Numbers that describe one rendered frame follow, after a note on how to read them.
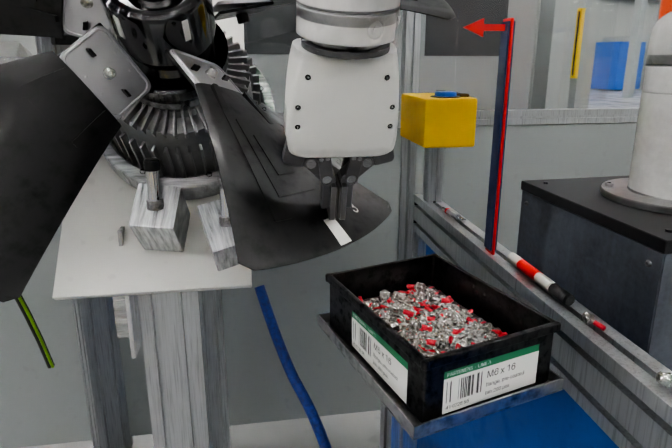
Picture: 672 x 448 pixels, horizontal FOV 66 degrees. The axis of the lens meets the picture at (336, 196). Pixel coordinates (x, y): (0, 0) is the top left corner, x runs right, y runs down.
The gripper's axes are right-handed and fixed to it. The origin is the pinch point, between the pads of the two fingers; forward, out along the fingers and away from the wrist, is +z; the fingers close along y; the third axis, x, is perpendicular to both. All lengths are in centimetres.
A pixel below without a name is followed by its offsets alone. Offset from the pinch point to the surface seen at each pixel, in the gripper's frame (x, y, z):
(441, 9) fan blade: -19.3, -15.1, -14.1
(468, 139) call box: -38, -31, 13
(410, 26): -91, -34, 5
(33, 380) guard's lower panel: -63, 72, 98
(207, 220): -13.3, 14.2, 11.4
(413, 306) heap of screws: -1.0, -10.6, 16.8
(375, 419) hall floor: -58, -28, 123
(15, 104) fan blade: -9.6, 31.4, -6.0
